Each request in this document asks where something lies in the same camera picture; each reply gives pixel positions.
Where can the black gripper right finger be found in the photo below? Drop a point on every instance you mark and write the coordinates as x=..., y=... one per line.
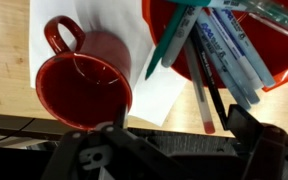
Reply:
x=265, y=144

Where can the blue expo marker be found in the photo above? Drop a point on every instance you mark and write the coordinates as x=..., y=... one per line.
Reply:
x=226, y=57

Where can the white paper sheet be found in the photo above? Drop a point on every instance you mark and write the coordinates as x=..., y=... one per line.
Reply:
x=152, y=99

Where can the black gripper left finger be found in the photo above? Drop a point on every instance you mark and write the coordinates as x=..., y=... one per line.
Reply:
x=81, y=156

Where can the black thin pen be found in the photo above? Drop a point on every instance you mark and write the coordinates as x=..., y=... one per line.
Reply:
x=216, y=98

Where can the grey sharpie marker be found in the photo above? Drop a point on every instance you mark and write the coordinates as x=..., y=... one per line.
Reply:
x=183, y=29

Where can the red pen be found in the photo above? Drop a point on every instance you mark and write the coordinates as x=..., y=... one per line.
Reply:
x=199, y=89

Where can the teal marker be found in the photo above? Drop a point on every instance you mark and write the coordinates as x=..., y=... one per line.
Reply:
x=164, y=42

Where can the orange mug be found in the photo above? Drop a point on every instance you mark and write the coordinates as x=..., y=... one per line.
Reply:
x=271, y=45

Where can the dark red mug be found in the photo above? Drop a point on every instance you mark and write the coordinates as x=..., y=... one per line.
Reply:
x=87, y=79

